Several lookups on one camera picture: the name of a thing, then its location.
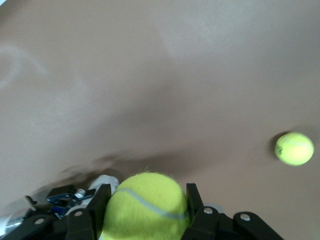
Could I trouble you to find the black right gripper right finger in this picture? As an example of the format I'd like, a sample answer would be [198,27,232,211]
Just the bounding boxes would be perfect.
[181,183,284,240]

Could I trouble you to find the yellow tennis ball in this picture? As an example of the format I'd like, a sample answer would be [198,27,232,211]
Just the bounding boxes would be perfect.
[101,171,191,240]
[274,131,315,167]

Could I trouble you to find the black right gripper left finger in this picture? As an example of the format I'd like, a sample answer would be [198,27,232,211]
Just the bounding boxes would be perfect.
[2,183,112,240]

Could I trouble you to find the brown table cover mat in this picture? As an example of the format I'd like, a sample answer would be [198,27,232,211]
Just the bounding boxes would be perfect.
[0,0,320,240]

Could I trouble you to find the small tan wooden stick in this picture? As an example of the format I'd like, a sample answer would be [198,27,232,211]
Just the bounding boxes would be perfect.
[23,195,37,211]

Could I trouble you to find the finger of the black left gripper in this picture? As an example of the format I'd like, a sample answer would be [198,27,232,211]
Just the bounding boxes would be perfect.
[47,184,76,198]

